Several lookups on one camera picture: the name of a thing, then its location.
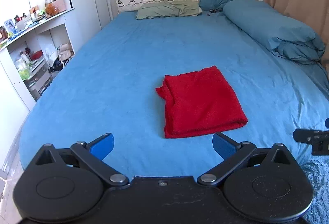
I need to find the rolled blue duvet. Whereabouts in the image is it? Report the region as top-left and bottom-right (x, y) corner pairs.
(223, 0), (325, 64)

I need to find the orange plush bear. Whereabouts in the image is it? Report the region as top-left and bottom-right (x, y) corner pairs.
(45, 2), (60, 18)

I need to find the blue bed sheet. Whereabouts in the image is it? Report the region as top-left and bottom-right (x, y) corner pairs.
(19, 12), (328, 177)

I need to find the blue fluffy rug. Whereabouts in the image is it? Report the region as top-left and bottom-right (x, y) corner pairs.
(302, 159), (329, 224)

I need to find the beige handbag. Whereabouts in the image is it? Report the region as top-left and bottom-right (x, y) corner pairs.
(57, 43), (75, 63)

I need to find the pink basket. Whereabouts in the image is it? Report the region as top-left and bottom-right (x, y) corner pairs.
(52, 0), (66, 13)

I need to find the white shelf desk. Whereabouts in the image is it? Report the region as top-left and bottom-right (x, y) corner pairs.
(1, 9), (74, 111)

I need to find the red box on shelf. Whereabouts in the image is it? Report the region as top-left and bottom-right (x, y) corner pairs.
(31, 50), (43, 60)

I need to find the green pillow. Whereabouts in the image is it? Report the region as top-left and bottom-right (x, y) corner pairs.
(136, 0), (202, 20)

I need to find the red knit sweater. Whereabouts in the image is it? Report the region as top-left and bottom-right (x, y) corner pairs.
(156, 66), (248, 139)

